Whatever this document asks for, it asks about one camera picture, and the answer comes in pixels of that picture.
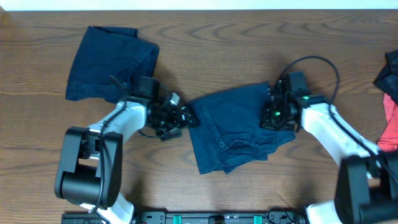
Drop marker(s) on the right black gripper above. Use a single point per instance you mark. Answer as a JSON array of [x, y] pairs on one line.
[[265, 121]]

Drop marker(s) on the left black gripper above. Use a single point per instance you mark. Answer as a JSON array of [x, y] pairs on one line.
[[182, 115]]

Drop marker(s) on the blue denim shorts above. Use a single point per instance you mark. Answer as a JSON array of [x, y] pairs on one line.
[[229, 132]]

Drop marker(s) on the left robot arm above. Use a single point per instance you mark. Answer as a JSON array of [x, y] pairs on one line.
[[90, 168]]

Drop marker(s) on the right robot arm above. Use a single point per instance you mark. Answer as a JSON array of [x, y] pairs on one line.
[[366, 190]]

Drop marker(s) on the folded dark navy shorts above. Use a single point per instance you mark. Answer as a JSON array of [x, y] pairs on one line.
[[108, 60]]

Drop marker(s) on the dark garment at edge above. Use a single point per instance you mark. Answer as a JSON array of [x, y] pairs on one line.
[[386, 80]]

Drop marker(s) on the red garment at edge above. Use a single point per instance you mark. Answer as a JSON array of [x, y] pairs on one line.
[[388, 141]]

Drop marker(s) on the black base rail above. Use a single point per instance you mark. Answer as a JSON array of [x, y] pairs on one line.
[[271, 217]]

